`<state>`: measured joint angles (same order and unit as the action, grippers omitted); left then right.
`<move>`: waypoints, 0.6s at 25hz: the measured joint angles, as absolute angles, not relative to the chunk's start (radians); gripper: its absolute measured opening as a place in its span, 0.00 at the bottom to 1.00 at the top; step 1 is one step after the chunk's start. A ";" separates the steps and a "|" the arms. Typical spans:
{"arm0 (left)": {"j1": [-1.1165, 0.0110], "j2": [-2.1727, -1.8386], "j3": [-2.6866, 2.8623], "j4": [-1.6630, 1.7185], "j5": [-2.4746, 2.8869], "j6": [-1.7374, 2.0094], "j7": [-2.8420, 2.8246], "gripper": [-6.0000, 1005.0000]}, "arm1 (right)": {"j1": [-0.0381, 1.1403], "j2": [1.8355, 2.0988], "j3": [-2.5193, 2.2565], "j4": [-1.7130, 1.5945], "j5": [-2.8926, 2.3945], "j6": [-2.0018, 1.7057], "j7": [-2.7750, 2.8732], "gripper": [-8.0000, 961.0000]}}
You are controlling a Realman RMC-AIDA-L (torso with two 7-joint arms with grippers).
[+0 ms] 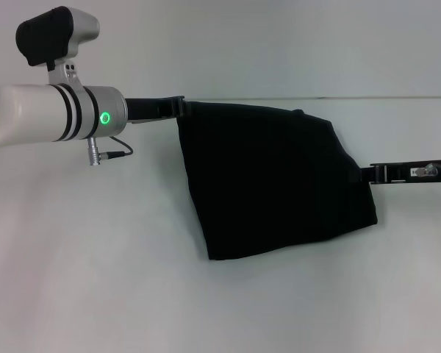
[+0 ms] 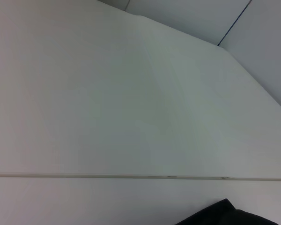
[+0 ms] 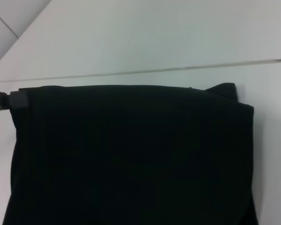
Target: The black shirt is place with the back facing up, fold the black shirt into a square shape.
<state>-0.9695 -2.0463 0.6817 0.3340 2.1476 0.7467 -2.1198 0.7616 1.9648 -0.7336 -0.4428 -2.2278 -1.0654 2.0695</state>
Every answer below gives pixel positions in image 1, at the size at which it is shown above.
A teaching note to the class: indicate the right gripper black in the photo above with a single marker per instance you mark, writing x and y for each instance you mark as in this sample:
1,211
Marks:
415,172

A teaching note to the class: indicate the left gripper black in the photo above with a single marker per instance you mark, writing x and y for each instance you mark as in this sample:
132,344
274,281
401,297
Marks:
147,109

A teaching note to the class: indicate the black shirt with white print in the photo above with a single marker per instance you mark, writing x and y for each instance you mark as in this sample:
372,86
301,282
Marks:
272,176

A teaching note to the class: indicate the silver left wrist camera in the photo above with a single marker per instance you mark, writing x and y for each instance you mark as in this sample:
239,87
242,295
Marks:
51,36

